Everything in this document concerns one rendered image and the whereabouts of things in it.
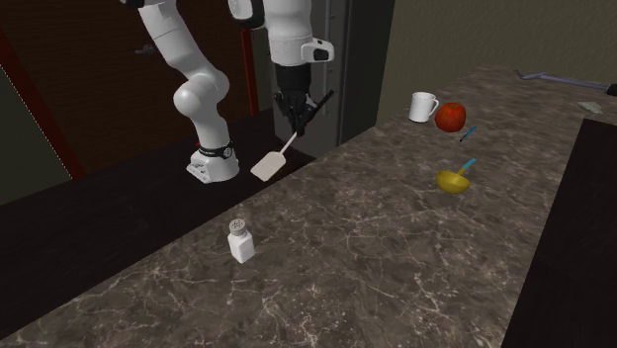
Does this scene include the brown door with red frame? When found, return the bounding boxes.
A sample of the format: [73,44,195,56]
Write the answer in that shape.
[0,0,260,182]

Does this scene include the red apple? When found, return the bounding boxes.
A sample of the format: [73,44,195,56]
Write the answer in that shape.
[434,102,468,134]

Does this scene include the white spatula with black handle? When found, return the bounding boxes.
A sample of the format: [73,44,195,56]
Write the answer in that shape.
[249,89,335,183]

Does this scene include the grey tall cabinet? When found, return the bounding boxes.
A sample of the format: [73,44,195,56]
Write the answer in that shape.
[252,0,397,158]

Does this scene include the yellow ladle with blue handle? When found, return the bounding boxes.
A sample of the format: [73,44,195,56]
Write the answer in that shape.
[435,157,478,197]

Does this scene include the white mug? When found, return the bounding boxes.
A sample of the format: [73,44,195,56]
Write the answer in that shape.
[408,91,441,125]

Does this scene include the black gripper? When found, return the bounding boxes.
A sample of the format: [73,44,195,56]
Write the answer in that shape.
[273,63,317,138]

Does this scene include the white salt shaker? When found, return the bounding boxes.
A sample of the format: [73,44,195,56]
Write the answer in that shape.
[226,217,257,265]

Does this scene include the grey long tool black handle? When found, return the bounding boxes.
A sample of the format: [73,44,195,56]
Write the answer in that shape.
[512,68,617,97]

